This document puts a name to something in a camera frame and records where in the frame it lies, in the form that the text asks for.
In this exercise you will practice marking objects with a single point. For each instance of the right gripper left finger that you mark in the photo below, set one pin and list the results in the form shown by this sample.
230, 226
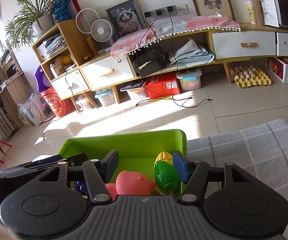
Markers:
97, 174

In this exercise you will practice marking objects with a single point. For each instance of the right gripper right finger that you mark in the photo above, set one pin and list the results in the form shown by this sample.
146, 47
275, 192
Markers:
194, 175

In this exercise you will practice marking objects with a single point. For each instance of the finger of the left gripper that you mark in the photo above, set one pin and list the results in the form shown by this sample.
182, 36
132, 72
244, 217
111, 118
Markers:
75, 160

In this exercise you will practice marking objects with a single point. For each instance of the purple toy grapes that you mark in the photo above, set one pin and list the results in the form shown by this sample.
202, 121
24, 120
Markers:
80, 187

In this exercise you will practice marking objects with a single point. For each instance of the yellow green toy corn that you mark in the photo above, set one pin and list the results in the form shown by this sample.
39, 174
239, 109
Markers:
166, 177

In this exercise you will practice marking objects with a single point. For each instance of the pink pig toy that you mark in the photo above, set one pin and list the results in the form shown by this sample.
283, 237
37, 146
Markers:
130, 184

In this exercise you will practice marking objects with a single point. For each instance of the green plastic cookie bin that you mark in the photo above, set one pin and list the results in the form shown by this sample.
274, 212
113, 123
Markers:
137, 151

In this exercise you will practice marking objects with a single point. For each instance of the red paper bag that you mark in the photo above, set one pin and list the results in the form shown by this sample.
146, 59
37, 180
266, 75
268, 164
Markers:
59, 107

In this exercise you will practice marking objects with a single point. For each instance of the white plastic bag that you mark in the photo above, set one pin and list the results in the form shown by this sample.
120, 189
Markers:
34, 109

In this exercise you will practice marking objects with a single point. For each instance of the grey checked tablecloth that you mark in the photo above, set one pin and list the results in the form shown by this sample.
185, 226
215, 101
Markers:
260, 150

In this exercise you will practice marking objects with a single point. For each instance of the wooden tv cabinet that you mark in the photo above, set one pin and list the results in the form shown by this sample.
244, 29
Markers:
191, 50

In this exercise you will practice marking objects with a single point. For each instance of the red cardboard box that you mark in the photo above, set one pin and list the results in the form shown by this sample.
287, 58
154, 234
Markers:
162, 85

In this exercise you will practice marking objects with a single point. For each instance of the clear plastic storage box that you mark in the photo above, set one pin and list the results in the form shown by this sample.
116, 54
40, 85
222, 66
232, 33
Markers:
190, 79

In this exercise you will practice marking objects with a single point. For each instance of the wooden shelf unit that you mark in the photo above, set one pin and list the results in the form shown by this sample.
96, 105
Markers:
61, 52

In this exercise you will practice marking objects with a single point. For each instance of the yellow egg tray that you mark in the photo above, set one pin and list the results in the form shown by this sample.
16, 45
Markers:
250, 76

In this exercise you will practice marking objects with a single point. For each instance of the black printer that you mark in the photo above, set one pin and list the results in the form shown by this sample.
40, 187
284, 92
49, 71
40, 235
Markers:
150, 60

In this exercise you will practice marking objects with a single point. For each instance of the pink lace cloth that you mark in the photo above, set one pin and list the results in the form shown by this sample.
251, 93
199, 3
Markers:
131, 43

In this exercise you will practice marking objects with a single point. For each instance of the white desk fan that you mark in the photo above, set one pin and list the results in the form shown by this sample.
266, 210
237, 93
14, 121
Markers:
102, 31

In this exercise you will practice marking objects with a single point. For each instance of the white toy crate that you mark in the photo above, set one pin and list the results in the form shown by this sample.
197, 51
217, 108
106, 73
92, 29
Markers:
279, 66

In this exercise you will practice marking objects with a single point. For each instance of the potted green plant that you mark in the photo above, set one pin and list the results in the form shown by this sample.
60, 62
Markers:
19, 30

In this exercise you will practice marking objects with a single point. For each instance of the framed cat picture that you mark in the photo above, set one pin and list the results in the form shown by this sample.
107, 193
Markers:
126, 18

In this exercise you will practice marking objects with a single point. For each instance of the blue stitch plush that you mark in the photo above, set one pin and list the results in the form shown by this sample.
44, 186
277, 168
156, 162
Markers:
60, 8

